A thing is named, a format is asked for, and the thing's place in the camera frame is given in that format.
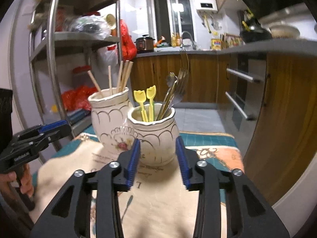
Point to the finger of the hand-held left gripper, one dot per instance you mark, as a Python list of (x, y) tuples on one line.
[(42, 142), (53, 127)]

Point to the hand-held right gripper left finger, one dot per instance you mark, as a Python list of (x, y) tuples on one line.
[(133, 166)]

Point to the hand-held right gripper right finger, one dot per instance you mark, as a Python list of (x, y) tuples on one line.
[(183, 166)]

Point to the white floral ceramic utensil holder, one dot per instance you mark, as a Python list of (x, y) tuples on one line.
[(153, 138)]

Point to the yellow-green plastic chopsticks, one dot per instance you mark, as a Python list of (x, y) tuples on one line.
[(139, 96)]

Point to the silver fork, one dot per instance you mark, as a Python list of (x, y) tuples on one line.
[(180, 91)]

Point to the yellow tulip fruit pick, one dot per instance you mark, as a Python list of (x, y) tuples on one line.
[(151, 91)]

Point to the bundle of wooden chopsticks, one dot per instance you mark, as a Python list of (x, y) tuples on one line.
[(125, 76)]

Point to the gold fork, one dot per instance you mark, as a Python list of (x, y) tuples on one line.
[(184, 73)]

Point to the person's left hand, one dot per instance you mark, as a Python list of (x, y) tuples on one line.
[(27, 186)]

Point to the small yellow item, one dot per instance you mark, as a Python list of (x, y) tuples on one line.
[(54, 108)]

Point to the pale blue tray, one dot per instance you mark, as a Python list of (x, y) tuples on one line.
[(79, 117)]

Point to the crumpled red plastic bag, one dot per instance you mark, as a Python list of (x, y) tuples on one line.
[(76, 96)]

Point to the printed quilted tablecloth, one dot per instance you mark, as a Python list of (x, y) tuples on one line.
[(158, 203)]

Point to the red lidded container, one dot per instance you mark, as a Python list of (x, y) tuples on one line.
[(81, 70)]

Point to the white plastic bag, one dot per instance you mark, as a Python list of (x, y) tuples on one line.
[(109, 57)]

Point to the built-in steel oven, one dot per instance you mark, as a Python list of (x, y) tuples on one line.
[(244, 96)]

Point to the metal shelf rack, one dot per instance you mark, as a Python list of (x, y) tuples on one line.
[(86, 39)]

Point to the clear plastic bag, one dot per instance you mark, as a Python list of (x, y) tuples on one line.
[(86, 26)]

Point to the hanging red plastic bag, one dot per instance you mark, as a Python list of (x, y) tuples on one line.
[(126, 44)]

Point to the wooden base cabinets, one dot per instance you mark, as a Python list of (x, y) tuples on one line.
[(284, 104)]

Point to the brown pressure cooker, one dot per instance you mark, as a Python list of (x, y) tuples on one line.
[(145, 44)]

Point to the curved metal faucet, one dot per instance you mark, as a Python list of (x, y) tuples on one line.
[(194, 42)]

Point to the amber glass bottle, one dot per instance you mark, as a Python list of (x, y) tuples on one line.
[(173, 41), (179, 40)]

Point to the orange kitchen tool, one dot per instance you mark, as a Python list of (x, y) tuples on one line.
[(160, 42)]

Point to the yellow oil bottle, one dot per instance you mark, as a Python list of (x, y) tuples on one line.
[(216, 44)]

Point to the knife block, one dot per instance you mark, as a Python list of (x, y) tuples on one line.
[(224, 42)]

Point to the grey kitchen countertop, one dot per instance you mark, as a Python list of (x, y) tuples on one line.
[(272, 47)]

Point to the black wok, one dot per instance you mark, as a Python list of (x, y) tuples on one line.
[(255, 34)]

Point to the kitchen window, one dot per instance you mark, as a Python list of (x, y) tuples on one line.
[(162, 14)]

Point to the white ceramic casserole pot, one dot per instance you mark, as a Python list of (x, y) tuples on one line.
[(284, 31)]

